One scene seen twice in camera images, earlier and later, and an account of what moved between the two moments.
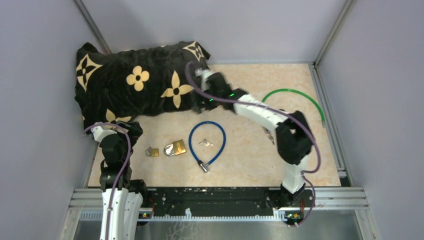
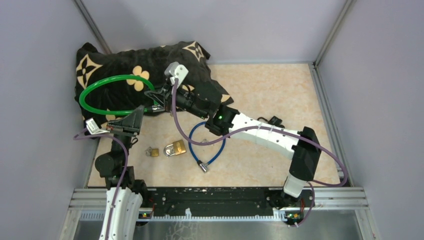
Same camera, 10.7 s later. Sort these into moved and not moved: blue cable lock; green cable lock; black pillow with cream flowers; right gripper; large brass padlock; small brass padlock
Moved: green cable lock; right gripper
Not moved: black pillow with cream flowers; small brass padlock; blue cable lock; large brass padlock
